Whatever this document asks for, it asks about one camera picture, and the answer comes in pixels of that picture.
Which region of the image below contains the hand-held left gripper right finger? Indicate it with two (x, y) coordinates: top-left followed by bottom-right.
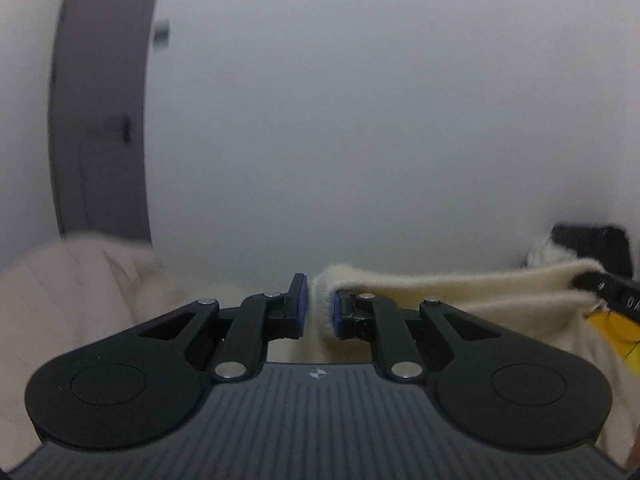
(332, 290), (501, 383)

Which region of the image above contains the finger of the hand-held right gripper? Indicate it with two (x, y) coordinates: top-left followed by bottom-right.
(574, 271), (613, 293)

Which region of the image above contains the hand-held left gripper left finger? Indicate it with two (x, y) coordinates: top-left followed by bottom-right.
(137, 273), (307, 383)

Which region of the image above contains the cream sweater with blue stripes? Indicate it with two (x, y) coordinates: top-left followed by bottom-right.
(310, 257), (640, 468)

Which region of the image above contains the white clothes pile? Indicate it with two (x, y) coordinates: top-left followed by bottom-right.
(525, 237), (571, 268)

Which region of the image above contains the black bag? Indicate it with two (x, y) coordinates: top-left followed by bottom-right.
(552, 222), (633, 281)

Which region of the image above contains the yellow pillow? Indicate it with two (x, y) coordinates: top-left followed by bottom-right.
(587, 307), (640, 361)

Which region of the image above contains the grey door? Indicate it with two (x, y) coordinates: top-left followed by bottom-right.
(47, 0), (166, 251)

